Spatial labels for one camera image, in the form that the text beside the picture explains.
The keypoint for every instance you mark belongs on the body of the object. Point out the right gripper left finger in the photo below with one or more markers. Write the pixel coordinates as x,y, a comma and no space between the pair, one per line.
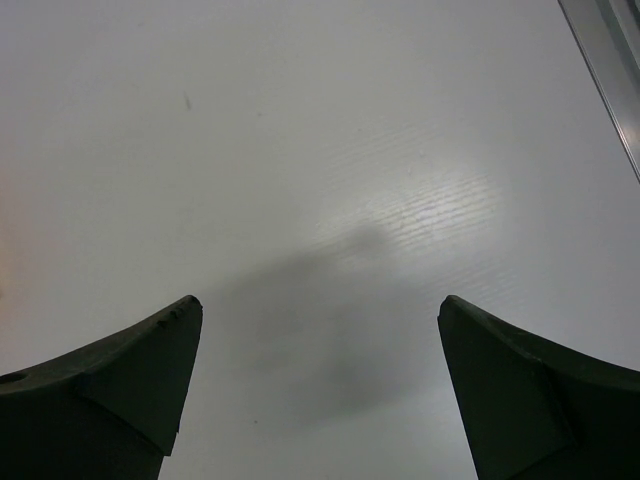
108,410

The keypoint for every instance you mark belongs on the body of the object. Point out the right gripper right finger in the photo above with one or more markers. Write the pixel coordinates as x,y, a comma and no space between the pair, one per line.
534,409

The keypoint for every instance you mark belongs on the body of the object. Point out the aluminium frame rail right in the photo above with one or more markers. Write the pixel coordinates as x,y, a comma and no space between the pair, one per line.
607,34

